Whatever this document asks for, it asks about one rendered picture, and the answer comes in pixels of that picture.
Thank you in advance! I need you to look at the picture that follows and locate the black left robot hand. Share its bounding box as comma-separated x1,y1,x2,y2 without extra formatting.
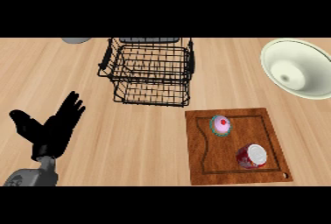
8,90,87,163

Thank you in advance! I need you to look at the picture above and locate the brown wooden cutting board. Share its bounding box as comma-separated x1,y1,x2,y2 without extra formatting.
183,107,296,186

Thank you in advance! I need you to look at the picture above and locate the grey round object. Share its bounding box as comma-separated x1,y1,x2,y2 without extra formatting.
59,37,93,45

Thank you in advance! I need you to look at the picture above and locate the red can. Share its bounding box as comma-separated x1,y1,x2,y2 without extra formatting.
235,143,269,170

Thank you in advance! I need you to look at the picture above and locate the cream white bowl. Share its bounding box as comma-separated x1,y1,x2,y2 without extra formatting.
260,38,331,101

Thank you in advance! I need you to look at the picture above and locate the black wire tiered basket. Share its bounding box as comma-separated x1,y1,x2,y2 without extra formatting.
98,37,197,108

